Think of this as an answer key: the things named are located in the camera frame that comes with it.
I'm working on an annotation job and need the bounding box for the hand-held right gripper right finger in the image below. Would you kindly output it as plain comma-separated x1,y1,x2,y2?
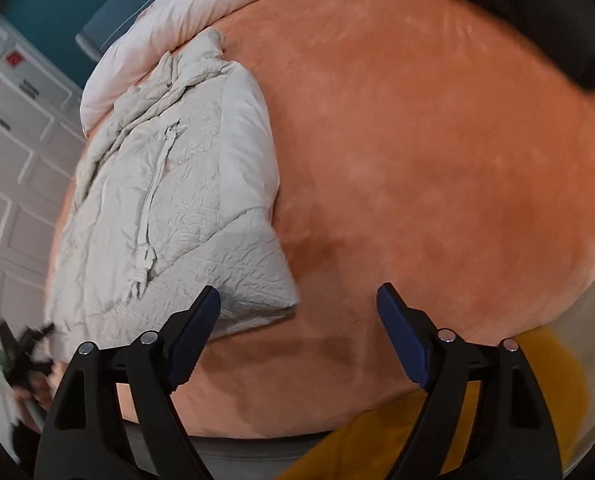
376,282,563,480

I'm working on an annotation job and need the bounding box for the person's left hand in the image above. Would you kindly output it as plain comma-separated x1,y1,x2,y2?
16,362,54,418

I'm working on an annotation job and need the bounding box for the orange bed blanket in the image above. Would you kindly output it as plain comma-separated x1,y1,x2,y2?
45,0,595,438

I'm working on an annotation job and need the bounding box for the yellow garment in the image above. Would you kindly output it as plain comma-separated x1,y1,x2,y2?
278,330,593,480

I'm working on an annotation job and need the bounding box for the pink duvet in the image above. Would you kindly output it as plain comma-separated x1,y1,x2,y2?
80,0,358,136

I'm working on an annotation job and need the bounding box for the white puffer jacket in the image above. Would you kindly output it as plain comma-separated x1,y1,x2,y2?
45,27,301,361

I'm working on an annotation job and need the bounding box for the blue padded headboard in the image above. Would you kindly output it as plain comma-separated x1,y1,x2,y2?
75,0,213,61

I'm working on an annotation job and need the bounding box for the white panelled wardrobe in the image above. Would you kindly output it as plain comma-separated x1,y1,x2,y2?
0,15,91,341

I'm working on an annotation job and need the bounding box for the dark cloth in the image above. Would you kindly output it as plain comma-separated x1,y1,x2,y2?
420,0,595,96

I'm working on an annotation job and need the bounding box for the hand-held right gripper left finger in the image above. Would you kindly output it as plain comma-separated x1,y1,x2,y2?
34,286,222,480

